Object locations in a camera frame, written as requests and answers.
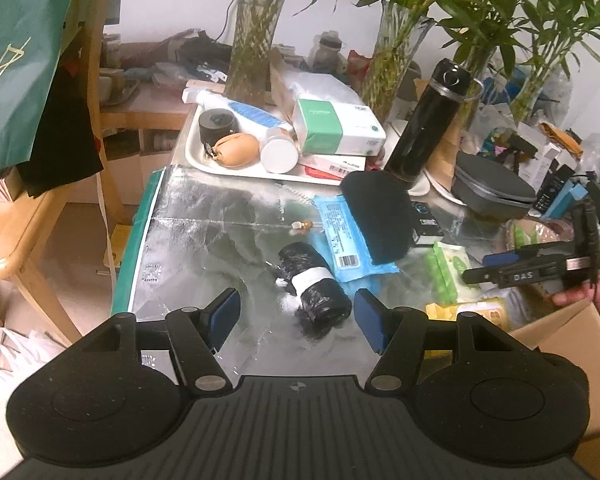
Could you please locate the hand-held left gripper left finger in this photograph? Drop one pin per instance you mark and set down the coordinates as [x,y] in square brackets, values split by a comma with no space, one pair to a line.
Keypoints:
[225,317]

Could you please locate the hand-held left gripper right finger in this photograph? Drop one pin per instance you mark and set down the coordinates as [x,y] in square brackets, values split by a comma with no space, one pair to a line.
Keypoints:
[367,317]

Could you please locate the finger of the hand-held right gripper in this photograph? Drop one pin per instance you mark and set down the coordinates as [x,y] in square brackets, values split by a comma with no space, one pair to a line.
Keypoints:
[510,255]
[520,276]

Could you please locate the yellow wet wipes packet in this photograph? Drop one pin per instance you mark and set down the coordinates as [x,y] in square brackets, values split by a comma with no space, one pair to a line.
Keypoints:
[490,310]

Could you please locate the black trash bag roll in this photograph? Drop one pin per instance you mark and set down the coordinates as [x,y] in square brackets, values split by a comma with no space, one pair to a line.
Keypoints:
[315,285]

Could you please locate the green wet wipes packet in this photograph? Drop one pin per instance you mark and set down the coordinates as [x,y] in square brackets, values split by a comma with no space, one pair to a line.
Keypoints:
[450,270]

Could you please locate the cardboard box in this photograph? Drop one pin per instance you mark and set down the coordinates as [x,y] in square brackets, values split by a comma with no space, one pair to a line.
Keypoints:
[570,330]

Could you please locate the blue wet wipes packet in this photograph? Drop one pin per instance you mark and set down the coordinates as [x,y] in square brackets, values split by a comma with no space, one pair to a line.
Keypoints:
[340,230]

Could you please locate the black foam sponge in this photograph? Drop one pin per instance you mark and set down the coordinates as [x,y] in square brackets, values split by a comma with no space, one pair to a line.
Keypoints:
[380,215]

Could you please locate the blue carton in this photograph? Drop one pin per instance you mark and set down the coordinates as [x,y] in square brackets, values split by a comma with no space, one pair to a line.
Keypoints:
[567,197]

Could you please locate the grey zip case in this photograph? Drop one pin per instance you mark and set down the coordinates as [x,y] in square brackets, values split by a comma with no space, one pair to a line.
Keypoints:
[490,185]

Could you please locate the silver foil mat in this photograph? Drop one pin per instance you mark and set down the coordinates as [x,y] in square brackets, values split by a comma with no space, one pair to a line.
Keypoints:
[205,230]

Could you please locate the small black box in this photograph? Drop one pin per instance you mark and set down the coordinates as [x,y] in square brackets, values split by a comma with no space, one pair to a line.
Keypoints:
[426,220]

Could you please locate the white plate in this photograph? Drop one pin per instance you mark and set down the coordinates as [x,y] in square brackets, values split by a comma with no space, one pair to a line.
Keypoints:
[440,192]

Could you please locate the orange snack packet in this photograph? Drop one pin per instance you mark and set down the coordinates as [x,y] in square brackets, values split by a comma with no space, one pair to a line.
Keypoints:
[562,140]

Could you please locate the small bead trinket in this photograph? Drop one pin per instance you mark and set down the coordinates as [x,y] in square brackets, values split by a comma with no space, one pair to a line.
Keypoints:
[302,226]

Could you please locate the floral patterned bag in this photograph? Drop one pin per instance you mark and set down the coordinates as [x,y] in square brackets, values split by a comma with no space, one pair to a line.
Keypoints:
[495,142]

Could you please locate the black thermos bottle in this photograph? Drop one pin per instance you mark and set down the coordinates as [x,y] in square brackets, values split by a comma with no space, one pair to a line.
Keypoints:
[425,125]

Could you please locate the red and white flat box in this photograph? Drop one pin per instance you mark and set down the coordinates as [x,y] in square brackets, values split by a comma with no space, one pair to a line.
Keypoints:
[330,165]

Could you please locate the glass vase with bamboo stalks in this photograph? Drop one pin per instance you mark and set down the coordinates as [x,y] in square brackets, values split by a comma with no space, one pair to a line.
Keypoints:
[252,45]
[532,90]
[477,60]
[392,70]

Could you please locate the white tray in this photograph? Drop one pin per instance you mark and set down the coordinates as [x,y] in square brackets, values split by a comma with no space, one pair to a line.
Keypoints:
[195,155]

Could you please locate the brown leather pouch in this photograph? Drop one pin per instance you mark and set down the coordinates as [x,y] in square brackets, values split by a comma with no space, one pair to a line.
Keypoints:
[237,150]

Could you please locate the white jar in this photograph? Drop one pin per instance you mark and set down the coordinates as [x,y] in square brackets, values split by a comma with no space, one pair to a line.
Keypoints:
[279,152]

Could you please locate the black round container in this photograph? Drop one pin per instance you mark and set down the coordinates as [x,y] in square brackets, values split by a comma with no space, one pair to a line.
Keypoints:
[219,125]

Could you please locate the green and white tissue box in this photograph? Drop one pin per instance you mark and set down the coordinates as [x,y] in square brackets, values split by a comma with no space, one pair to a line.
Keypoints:
[335,127]

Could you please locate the white spray bottle blue label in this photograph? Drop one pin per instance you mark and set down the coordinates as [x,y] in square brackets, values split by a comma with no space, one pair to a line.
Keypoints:
[252,112]

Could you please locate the white floor bags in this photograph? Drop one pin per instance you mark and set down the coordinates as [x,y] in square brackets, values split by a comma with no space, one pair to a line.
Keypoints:
[20,355]

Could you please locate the wooden side table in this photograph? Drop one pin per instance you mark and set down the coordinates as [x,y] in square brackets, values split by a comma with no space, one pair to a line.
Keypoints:
[150,110]

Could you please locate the wooden chair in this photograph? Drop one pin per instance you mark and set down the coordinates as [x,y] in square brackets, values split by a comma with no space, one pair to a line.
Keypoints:
[10,230]

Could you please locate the white plastic bag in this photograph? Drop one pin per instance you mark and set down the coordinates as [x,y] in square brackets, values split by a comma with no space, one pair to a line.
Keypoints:
[315,85]

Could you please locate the dark glass jar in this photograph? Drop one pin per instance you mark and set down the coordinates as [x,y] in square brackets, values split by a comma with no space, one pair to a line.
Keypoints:
[330,52]

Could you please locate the green tote bag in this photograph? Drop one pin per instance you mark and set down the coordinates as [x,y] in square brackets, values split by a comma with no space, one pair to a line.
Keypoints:
[20,60]

